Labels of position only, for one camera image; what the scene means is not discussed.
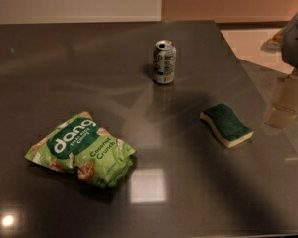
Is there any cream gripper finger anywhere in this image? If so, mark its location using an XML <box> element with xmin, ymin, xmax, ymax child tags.
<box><xmin>265</xmin><ymin>68</ymin><xmax>298</xmax><ymax>129</ymax></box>

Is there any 7up soda can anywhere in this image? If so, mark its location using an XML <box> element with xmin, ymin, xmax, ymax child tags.
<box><xmin>153</xmin><ymin>40</ymin><xmax>176</xmax><ymax>84</ymax></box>

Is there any green and yellow sponge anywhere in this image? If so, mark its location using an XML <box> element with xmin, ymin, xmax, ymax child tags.
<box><xmin>200</xmin><ymin>104</ymin><xmax>253</xmax><ymax>148</ymax></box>

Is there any green Dang chips bag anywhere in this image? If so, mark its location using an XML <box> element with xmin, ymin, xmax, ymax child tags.
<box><xmin>25</xmin><ymin>112</ymin><xmax>136</xmax><ymax>189</ymax></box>

